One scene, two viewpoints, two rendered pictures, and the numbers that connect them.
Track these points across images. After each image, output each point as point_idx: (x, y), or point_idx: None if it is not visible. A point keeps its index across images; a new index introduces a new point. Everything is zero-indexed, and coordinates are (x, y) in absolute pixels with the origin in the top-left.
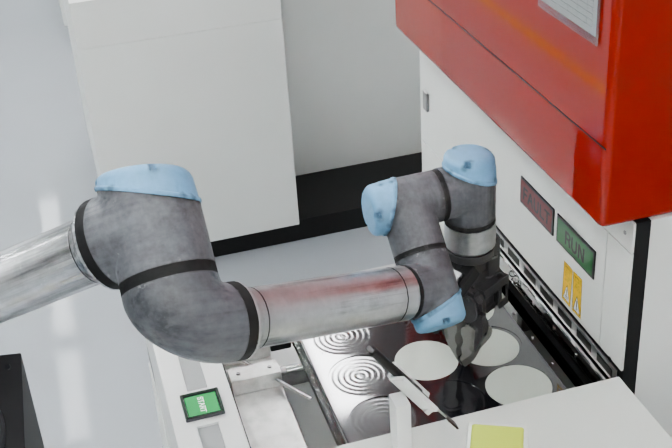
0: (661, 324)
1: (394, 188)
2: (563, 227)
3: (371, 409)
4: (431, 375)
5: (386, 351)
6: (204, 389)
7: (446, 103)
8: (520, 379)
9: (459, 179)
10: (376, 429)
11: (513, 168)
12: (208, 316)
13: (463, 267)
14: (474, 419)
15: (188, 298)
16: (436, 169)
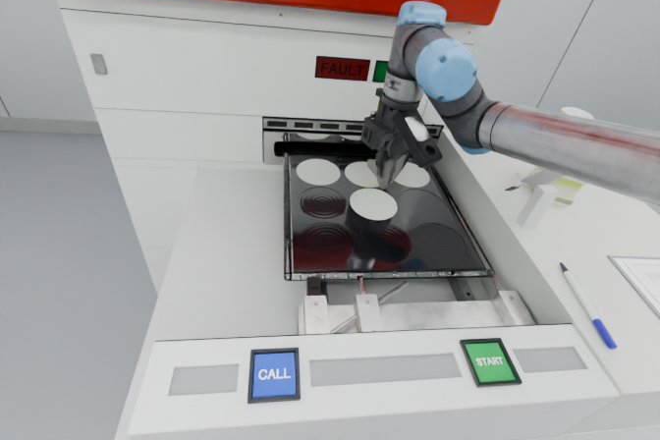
0: None
1: (462, 43)
2: (385, 67)
3: (427, 246)
4: (392, 205)
5: (357, 220)
6: (458, 356)
7: (150, 48)
8: (402, 171)
9: (441, 27)
10: (451, 248)
11: (301, 55)
12: None
13: (412, 111)
14: (487, 185)
15: None
16: (411, 31)
